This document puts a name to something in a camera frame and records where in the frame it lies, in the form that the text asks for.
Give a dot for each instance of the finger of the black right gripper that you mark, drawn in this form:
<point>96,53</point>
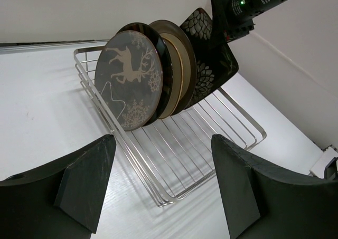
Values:
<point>220,24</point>

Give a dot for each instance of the cream plate black glossy rim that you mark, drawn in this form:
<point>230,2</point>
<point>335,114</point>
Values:
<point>166,64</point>

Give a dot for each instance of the grey reindeer round plate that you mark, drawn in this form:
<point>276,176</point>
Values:
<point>129,78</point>

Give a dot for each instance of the cream plate brown rim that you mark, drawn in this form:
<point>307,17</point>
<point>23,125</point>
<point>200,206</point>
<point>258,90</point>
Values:
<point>167,26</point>

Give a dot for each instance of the black floral square plate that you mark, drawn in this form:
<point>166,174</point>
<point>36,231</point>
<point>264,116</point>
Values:
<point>214,66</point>

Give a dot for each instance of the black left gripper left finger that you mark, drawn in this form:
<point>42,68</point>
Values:
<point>60,199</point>

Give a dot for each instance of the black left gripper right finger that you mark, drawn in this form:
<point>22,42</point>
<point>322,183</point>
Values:
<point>264,200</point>

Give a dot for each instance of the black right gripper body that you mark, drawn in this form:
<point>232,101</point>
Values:
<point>240,20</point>

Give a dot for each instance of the beige leaf pattern plate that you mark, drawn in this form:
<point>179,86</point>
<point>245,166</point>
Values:
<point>181,64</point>

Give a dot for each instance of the steel wire dish rack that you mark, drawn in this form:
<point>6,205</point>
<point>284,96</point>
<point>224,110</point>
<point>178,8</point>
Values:
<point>173,157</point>

